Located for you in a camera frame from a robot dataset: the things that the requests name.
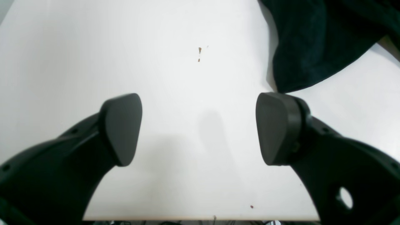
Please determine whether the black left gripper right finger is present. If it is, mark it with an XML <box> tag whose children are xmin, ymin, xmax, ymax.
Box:
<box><xmin>256</xmin><ymin>92</ymin><xmax>400</xmax><ymax>225</ymax></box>

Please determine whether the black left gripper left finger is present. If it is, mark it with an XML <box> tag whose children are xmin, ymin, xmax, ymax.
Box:
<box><xmin>0</xmin><ymin>93</ymin><xmax>142</xmax><ymax>225</ymax></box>

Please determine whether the black T-shirt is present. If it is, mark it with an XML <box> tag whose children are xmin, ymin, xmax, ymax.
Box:
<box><xmin>262</xmin><ymin>0</ymin><xmax>400</xmax><ymax>93</ymax></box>

